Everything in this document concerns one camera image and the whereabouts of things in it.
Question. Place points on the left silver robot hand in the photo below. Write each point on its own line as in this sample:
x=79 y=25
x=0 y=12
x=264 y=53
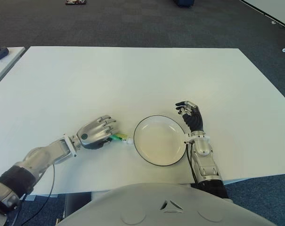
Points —
x=95 y=131

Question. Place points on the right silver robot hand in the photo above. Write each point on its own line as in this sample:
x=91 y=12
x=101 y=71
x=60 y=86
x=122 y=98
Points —
x=194 y=118

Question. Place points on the green white toothpaste tube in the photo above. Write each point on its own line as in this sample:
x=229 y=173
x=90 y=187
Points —
x=121 y=137

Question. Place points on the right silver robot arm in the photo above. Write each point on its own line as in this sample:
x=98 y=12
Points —
x=203 y=160

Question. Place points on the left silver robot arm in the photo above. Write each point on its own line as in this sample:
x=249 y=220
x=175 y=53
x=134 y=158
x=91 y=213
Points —
x=43 y=153

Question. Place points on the white plate with black rim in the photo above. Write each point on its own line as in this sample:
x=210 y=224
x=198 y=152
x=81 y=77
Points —
x=160 y=141

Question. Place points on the dark grey stand under table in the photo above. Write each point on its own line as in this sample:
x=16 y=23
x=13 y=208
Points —
x=76 y=206

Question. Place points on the grey robot torso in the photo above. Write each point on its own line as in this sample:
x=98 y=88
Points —
x=144 y=200

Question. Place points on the white side table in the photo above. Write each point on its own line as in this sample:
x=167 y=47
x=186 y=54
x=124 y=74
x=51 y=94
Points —
x=5 y=66

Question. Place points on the dark blue floor object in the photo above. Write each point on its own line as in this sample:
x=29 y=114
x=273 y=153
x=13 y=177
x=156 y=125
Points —
x=184 y=2

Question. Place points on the white table with black edge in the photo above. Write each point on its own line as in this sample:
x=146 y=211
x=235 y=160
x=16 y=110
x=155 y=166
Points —
x=274 y=9

